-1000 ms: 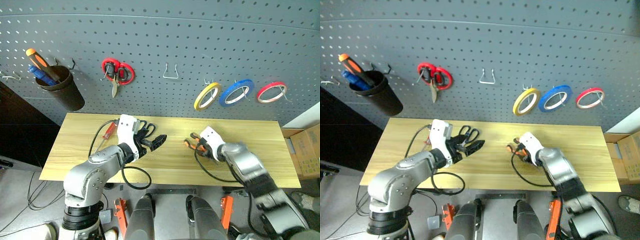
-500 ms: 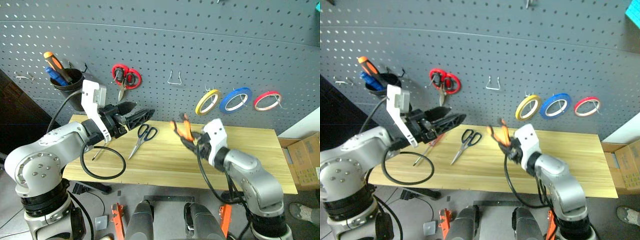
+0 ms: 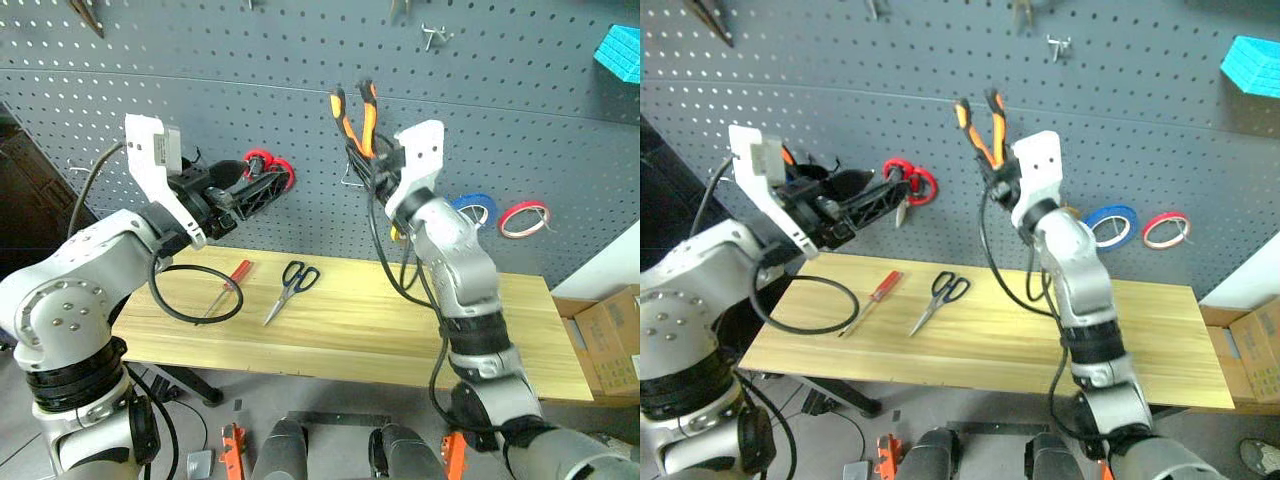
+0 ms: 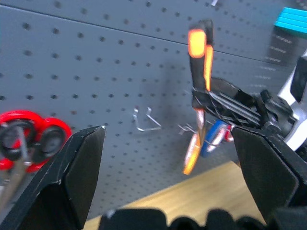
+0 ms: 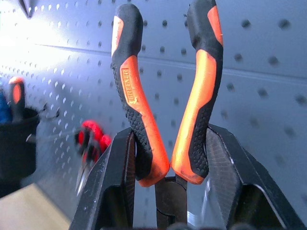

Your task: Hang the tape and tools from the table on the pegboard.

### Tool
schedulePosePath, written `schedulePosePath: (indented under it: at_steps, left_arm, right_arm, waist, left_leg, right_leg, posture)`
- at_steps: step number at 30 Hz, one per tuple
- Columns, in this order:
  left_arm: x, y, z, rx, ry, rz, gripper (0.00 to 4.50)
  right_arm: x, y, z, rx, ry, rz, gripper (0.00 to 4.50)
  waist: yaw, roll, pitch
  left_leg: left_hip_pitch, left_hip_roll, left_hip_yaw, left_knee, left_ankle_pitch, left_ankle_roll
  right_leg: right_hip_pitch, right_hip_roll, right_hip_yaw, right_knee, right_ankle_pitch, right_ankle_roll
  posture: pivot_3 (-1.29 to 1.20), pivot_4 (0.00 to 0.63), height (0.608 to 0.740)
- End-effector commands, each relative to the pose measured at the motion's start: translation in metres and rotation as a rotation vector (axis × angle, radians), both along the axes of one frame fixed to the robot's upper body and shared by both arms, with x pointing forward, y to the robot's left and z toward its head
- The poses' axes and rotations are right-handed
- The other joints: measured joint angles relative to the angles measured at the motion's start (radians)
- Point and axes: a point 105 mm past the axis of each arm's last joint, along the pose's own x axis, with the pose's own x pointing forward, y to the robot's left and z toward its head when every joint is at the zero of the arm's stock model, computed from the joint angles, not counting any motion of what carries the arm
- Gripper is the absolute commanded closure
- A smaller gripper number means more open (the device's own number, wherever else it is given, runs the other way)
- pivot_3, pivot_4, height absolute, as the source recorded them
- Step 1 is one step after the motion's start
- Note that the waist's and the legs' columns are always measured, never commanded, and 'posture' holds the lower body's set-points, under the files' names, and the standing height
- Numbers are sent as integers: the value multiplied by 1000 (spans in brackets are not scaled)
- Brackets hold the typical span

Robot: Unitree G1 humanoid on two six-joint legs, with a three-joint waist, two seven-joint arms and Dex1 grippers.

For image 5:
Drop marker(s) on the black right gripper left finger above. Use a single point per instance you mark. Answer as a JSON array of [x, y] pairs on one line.
[[103, 191]]

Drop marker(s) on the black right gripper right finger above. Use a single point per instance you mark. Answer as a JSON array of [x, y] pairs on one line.
[[244, 189]]

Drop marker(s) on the orange and black pliers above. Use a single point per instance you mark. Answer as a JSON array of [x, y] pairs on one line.
[[144, 100]]

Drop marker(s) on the white metal pegboard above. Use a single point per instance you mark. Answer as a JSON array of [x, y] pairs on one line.
[[251, 83]]

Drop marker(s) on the black tool holder cup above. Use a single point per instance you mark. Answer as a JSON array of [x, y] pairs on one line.
[[16, 146]]

